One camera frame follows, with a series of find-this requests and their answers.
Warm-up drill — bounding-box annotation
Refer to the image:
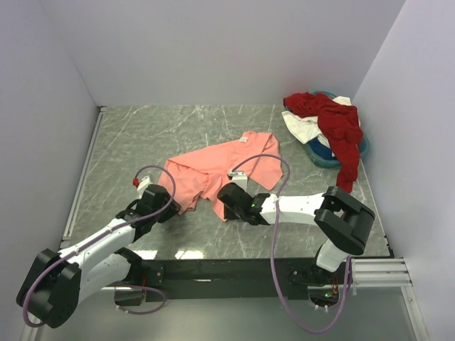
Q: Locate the pink t shirt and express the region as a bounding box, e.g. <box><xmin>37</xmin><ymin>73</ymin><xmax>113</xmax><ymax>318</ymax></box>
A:
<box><xmin>164</xmin><ymin>131</ymin><xmax>283</xmax><ymax>221</ymax></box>

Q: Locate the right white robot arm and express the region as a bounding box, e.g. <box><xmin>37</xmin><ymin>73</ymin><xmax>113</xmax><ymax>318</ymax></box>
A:
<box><xmin>218</xmin><ymin>183</ymin><xmax>375</xmax><ymax>283</ymax></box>

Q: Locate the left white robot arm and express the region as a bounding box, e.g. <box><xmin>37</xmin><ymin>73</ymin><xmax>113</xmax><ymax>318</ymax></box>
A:
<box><xmin>16</xmin><ymin>185</ymin><xmax>181</xmax><ymax>328</ymax></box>

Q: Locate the black base beam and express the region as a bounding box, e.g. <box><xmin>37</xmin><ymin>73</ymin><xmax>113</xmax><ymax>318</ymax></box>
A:
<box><xmin>113</xmin><ymin>257</ymin><xmax>355</xmax><ymax>306</ymax></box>

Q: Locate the blue t shirt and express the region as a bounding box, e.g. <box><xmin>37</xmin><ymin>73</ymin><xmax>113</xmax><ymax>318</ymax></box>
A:
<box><xmin>308</xmin><ymin>137</ymin><xmax>336</xmax><ymax>161</ymax></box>

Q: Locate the white t shirt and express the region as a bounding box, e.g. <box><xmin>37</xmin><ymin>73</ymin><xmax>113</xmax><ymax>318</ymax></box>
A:
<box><xmin>282</xmin><ymin>109</ymin><xmax>330</xmax><ymax>148</ymax></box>

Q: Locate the red t shirt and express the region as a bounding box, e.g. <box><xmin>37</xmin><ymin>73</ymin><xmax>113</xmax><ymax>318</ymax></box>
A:
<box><xmin>283</xmin><ymin>92</ymin><xmax>363</xmax><ymax>193</ymax></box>

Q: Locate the teal plastic basin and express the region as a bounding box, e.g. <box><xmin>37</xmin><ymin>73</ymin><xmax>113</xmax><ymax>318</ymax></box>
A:
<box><xmin>307</xmin><ymin>91</ymin><xmax>361</xmax><ymax>168</ymax></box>

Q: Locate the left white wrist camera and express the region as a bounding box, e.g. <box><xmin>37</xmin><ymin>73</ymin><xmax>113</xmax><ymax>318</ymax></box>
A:
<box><xmin>132</xmin><ymin>175</ymin><xmax>154</xmax><ymax>198</ymax></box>

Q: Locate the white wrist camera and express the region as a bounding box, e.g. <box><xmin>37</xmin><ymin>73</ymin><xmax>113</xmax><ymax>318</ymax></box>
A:
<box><xmin>132</xmin><ymin>175</ymin><xmax>154</xmax><ymax>198</ymax></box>
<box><xmin>228</xmin><ymin>170</ymin><xmax>248</xmax><ymax>191</ymax></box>

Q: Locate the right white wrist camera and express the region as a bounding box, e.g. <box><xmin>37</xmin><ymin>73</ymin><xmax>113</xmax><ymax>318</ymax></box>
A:
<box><xmin>228</xmin><ymin>170</ymin><xmax>248</xmax><ymax>191</ymax></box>

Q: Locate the aluminium rail frame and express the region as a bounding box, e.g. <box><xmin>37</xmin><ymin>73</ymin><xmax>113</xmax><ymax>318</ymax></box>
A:
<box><xmin>305</xmin><ymin>257</ymin><xmax>413</xmax><ymax>288</ymax></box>

